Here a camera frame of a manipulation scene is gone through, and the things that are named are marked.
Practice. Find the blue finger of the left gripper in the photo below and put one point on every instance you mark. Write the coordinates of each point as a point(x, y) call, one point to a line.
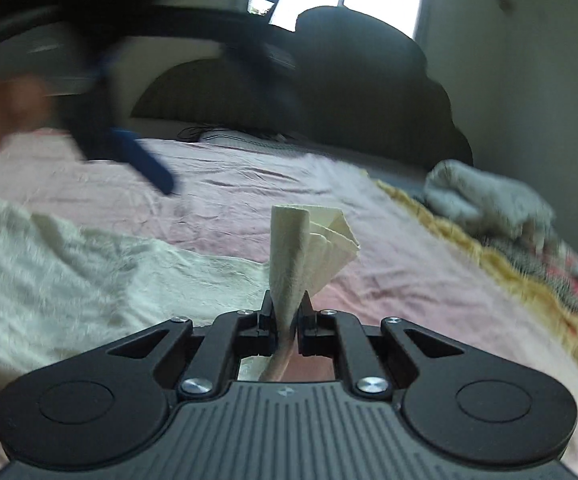
point(126, 149)

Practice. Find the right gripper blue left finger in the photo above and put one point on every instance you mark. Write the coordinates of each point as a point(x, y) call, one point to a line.
point(217, 350)

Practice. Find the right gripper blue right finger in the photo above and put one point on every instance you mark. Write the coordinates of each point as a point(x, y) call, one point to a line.
point(341, 337)

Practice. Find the cream white pants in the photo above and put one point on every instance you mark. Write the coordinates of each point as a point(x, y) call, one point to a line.
point(66, 289)

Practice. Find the person's left hand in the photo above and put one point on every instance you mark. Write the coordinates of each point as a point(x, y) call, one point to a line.
point(24, 105)

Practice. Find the pink bed sheet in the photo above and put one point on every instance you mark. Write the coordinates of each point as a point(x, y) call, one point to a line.
point(224, 209)

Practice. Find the grey striped pillow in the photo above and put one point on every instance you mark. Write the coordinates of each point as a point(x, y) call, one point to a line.
point(258, 142)

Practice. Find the grey folded cloth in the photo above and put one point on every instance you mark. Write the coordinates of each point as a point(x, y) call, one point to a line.
point(483, 203)

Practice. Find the dark scalloped headboard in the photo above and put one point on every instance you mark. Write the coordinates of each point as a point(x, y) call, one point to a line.
point(342, 79)

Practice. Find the yellow patterned blanket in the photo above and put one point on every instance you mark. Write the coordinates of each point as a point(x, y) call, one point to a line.
point(535, 293)

